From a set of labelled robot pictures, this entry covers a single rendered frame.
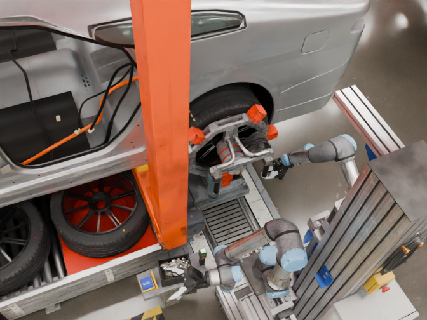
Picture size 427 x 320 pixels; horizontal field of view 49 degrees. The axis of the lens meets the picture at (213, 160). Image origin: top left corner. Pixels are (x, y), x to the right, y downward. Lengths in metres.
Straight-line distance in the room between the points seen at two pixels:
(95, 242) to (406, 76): 3.45
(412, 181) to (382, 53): 3.65
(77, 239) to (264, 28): 1.73
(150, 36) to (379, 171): 0.88
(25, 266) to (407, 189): 2.32
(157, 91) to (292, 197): 2.35
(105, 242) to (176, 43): 1.79
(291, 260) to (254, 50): 1.19
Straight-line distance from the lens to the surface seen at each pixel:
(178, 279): 2.97
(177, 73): 1.75
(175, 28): 1.60
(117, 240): 3.14
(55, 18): 2.30
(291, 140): 4.24
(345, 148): 2.72
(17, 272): 3.20
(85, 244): 3.17
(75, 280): 3.22
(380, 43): 5.39
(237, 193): 3.68
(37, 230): 3.27
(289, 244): 2.10
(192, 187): 3.61
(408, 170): 1.73
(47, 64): 3.50
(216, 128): 2.80
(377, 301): 2.37
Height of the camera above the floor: 3.34
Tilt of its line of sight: 56 degrees down
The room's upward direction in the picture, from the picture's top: 6 degrees clockwise
